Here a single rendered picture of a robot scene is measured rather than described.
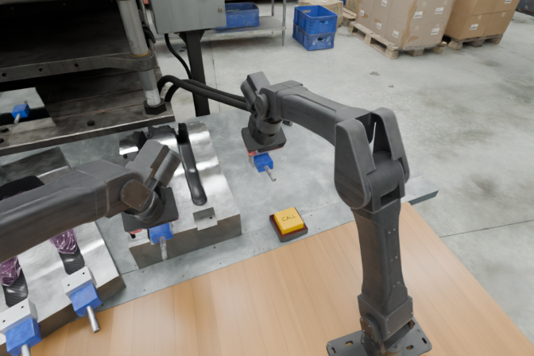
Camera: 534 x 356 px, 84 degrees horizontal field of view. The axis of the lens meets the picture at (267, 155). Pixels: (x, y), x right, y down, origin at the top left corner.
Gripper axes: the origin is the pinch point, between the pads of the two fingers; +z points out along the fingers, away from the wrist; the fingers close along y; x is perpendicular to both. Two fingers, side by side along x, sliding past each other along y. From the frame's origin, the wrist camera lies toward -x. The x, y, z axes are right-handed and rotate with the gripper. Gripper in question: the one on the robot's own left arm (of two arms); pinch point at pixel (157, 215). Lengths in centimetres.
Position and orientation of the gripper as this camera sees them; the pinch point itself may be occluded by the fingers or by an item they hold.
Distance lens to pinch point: 72.1
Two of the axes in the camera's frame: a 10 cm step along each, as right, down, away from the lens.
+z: -1.6, 3.4, 9.3
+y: -9.3, 2.6, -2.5
